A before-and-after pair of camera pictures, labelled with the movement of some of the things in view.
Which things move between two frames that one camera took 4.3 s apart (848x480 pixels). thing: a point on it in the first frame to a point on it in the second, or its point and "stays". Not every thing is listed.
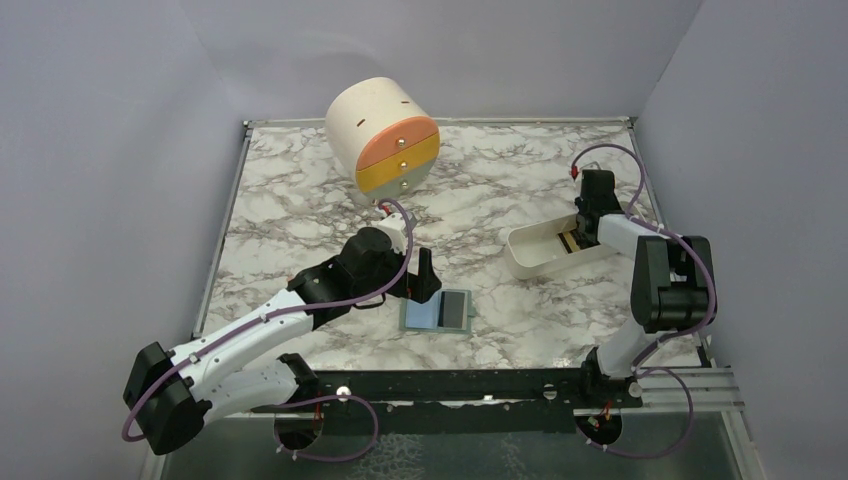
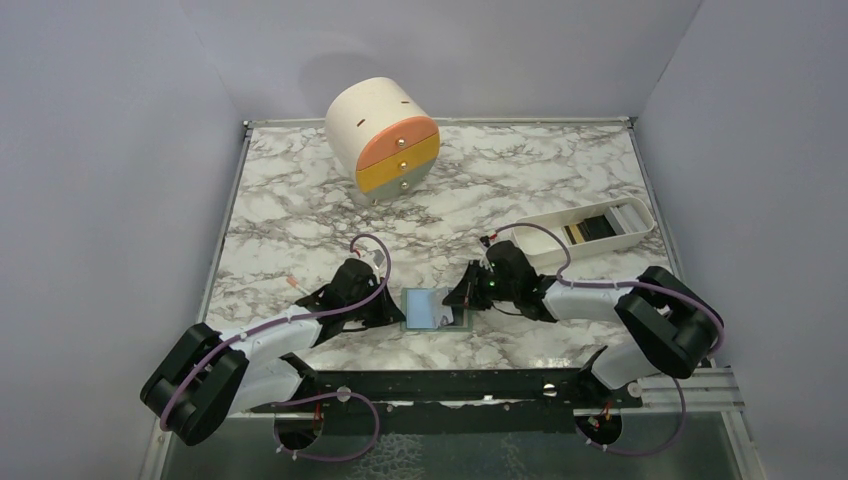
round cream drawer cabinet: (381, 139) stays
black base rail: (483, 400) stays
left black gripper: (418, 287) to (388, 313)
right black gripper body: (583, 210) to (489, 288)
